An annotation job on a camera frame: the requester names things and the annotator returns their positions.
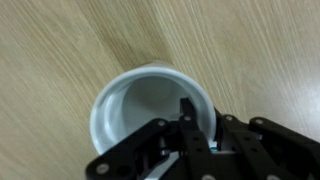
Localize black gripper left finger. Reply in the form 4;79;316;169
85;98;234;180

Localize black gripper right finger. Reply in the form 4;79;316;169
214;112;320;180

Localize white paper cup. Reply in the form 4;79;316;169
89;61;216;154

